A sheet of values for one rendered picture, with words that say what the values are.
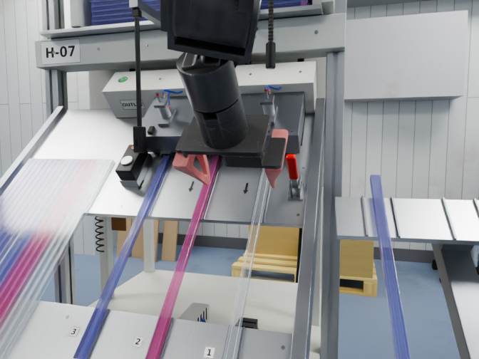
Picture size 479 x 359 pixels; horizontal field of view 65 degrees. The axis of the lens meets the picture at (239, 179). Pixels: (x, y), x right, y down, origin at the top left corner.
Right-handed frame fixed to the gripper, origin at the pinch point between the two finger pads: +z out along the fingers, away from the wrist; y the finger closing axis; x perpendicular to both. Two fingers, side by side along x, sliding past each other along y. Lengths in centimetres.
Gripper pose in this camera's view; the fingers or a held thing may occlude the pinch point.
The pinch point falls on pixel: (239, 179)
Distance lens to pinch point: 52.7
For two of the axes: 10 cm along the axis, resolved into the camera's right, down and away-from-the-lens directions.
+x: -2.0, 7.7, -6.0
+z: 1.9, 6.3, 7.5
